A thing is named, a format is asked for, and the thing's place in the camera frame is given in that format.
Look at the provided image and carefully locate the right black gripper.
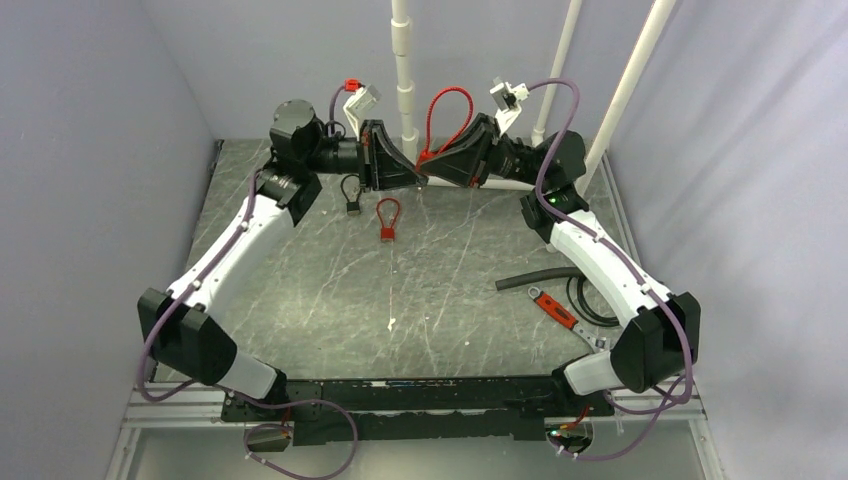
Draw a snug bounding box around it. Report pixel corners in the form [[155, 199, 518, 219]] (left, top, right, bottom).
[[419, 112, 549, 189]]

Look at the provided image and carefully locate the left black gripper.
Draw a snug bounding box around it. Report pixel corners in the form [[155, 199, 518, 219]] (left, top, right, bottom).
[[306, 121, 428, 195]]

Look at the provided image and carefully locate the red cable lock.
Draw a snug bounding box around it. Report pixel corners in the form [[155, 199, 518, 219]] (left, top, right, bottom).
[[416, 85, 475, 169], [375, 197, 402, 243]]

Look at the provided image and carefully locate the black cable lock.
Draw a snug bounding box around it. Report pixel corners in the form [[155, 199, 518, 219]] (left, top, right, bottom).
[[339, 174, 362, 216]]

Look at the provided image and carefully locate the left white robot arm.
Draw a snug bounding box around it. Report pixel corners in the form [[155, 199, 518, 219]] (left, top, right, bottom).
[[136, 99, 427, 420]]

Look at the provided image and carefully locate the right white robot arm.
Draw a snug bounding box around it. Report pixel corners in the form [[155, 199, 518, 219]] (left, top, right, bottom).
[[419, 114, 701, 415]]

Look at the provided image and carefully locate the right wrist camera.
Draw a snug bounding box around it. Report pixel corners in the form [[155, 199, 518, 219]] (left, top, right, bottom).
[[489, 77, 529, 134]]

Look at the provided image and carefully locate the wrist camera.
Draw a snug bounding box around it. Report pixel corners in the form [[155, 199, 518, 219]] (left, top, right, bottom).
[[489, 77, 529, 134], [343, 79, 382, 139]]

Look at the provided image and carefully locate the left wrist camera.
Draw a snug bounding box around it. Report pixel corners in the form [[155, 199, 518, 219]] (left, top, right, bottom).
[[343, 79, 382, 139]]

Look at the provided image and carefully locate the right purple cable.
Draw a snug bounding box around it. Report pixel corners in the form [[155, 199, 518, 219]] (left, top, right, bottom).
[[526, 78, 696, 463]]

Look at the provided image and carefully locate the purple cable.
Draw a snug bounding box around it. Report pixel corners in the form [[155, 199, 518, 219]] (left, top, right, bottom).
[[526, 78, 696, 463], [135, 79, 360, 480]]

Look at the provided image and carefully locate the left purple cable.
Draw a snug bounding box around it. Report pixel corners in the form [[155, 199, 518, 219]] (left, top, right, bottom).
[[135, 79, 360, 480]]

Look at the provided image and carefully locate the black coiled cable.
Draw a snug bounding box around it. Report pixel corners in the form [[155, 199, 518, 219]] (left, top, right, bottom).
[[566, 276, 624, 329]]

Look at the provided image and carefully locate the red handled tool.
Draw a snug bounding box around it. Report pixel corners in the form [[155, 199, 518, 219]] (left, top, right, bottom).
[[527, 286, 610, 352]]

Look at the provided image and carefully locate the white PVC pipe frame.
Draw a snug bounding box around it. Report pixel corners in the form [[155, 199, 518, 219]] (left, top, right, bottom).
[[389, 0, 678, 254]]

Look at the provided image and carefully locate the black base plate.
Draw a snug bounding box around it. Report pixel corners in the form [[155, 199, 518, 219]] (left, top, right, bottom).
[[221, 375, 613, 446]]

